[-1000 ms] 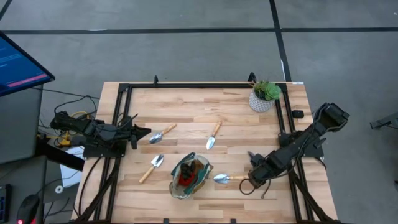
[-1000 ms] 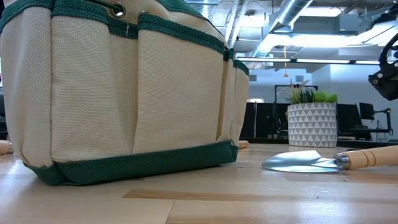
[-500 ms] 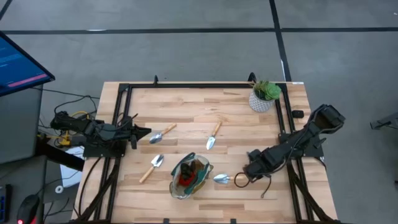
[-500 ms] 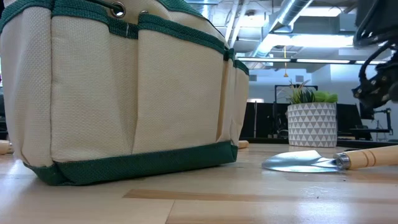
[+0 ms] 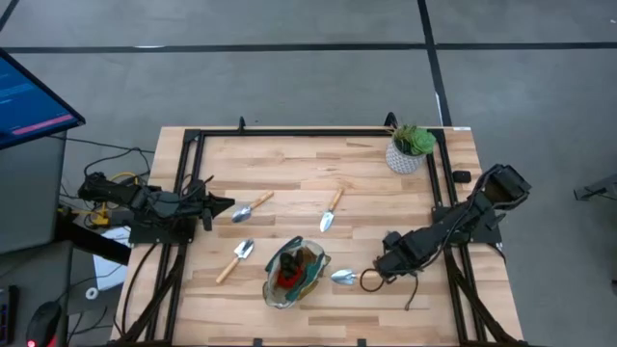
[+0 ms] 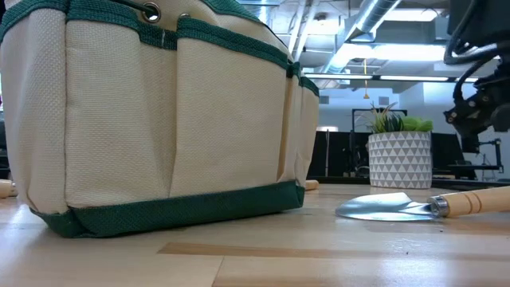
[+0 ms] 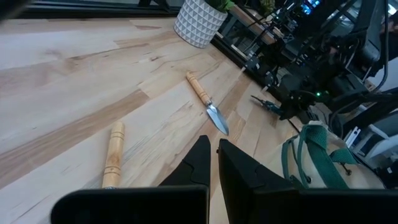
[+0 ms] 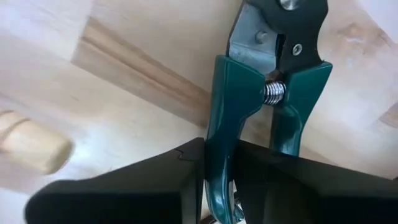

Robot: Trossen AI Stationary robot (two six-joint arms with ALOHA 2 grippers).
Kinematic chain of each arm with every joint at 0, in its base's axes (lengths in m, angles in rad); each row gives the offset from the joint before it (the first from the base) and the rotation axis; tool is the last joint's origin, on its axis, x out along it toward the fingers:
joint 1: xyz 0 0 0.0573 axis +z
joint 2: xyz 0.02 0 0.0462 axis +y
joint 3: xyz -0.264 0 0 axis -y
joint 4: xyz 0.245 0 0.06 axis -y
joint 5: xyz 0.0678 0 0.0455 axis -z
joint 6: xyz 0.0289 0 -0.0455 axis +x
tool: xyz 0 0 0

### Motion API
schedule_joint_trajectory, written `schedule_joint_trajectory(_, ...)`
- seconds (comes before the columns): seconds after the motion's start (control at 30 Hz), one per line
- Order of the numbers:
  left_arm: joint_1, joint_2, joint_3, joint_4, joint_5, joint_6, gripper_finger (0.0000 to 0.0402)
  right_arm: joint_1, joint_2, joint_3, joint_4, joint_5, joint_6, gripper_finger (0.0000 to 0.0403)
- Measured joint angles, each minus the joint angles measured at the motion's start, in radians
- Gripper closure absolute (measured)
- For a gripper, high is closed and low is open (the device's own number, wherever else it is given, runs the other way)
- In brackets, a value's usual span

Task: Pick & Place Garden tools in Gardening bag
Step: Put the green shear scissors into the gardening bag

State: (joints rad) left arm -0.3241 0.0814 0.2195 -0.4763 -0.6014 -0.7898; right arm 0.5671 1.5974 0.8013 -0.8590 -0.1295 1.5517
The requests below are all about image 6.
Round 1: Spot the yellow hanging cord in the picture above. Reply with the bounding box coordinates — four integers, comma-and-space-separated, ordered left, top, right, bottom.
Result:
362, 58, 371, 100

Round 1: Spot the silver ventilation duct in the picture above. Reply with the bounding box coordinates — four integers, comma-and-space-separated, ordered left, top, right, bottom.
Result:
322, 0, 402, 75

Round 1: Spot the ceiling strip light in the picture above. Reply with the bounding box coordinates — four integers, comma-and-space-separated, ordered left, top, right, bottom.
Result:
304, 73, 374, 81
378, 75, 450, 82

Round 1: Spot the cream and green gardening bag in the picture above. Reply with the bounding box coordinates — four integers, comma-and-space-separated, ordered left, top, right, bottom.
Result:
0, 0, 320, 239

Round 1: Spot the white patterned plant pot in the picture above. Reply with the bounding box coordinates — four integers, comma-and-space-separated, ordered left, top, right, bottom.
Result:
367, 130, 434, 190

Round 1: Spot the steel trowel with wooden handle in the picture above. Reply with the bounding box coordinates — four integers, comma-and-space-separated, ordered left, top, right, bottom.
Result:
0, 179, 19, 199
335, 185, 510, 222

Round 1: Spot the green artificial plant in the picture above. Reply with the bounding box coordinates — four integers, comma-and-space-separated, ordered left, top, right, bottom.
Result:
360, 101, 434, 135

